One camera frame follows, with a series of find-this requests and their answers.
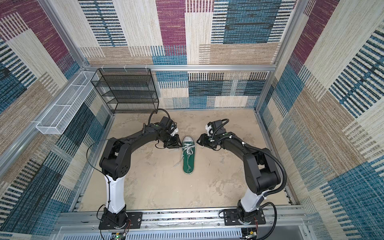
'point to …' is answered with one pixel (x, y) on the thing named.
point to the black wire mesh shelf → (127, 90)
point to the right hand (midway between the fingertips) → (200, 143)
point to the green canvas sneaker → (188, 139)
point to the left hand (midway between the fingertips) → (182, 144)
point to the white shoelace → (188, 150)
